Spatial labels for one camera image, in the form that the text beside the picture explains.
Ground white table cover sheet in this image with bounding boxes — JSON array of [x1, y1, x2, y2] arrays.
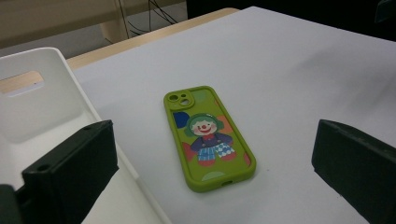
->
[[73, 6, 396, 224]]

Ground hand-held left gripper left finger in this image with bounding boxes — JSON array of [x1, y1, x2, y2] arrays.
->
[[15, 119, 120, 224]]

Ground beige wooden desk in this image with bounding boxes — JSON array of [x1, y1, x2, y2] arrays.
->
[[0, 0, 188, 49]]

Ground white plastic storage bin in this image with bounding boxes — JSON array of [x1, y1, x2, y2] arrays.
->
[[0, 47, 172, 224]]

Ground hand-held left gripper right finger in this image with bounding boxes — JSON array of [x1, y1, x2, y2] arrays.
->
[[311, 119, 396, 224]]

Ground black floor cable bundle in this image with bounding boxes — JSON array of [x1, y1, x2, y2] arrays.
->
[[118, 0, 179, 38]]

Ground black curtain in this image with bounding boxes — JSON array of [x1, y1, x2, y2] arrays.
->
[[186, 0, 396, 43]]

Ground green clown phone case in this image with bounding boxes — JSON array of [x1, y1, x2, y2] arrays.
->
[[163, 85, 257, 193]]

